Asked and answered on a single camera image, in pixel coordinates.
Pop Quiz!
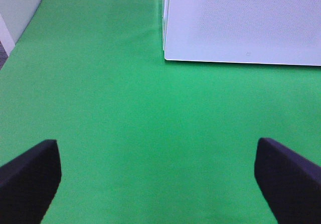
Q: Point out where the white microwave oven body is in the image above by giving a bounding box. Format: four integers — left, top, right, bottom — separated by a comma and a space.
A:
162, 0, 169, 51

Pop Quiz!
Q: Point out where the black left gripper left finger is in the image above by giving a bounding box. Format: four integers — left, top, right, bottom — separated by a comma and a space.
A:
1, 140, 62, 223

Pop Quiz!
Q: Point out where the green table cloth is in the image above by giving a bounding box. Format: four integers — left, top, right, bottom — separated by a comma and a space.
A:
1, 0, 320, 223

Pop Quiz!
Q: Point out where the white microwave door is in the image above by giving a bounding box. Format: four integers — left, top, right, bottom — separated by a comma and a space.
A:
164, 0, 320, 66

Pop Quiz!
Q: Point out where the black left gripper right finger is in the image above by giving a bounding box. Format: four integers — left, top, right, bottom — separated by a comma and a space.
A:
254, 138, 320, 223

